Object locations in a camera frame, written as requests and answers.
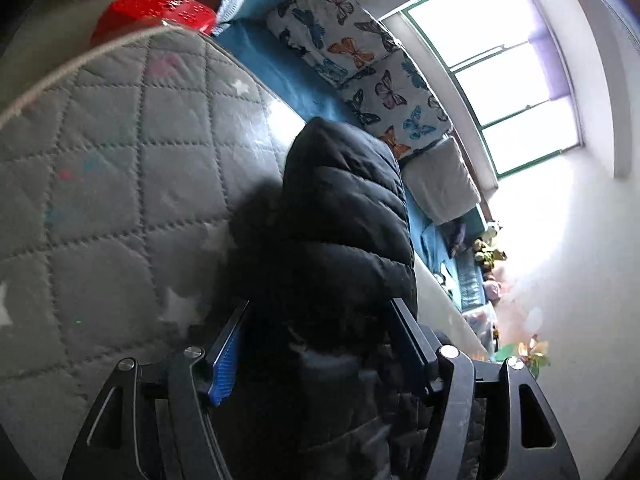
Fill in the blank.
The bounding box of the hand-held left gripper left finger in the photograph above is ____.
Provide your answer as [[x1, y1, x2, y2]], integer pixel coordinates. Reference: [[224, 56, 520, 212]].
[[62, 299, 252, 480]]

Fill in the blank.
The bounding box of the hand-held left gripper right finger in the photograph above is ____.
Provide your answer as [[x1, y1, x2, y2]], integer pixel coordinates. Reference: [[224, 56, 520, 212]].
[[387, 297, 581, 480]]

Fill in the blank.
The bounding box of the black puffer jacket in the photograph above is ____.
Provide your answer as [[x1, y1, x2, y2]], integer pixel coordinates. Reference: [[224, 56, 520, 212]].
[[215, 117, 488, 480]]

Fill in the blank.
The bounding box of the pile of stuffed toys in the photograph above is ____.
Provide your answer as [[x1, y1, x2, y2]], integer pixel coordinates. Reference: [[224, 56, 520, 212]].
[[470, 220, 508, 303]]

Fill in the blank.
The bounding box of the artificial flower plant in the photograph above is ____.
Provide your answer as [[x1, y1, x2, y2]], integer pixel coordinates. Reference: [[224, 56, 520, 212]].
[[500, 334, 551, 380]]

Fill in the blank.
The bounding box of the white pillow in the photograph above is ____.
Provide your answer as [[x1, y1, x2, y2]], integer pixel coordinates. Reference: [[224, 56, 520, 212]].
[[400, 135, 483, 226]]

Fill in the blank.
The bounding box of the grey quilted star mattress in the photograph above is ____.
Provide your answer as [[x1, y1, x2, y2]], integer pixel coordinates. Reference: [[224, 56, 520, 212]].
[[0, 25, 491, 480]]

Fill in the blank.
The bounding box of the butterfly print pillow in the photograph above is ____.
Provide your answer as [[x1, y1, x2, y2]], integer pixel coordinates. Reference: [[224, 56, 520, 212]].
[[265, 0, 403, 88], [337, 50, 451, 161]]

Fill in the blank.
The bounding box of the green framed window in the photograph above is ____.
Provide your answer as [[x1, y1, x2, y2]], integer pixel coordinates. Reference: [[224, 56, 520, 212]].
[[380, 0, 586, 181]]

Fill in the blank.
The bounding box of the red plastic basket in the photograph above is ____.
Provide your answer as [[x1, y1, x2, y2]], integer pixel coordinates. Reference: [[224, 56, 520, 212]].
[[90, 0, 218, 48]]

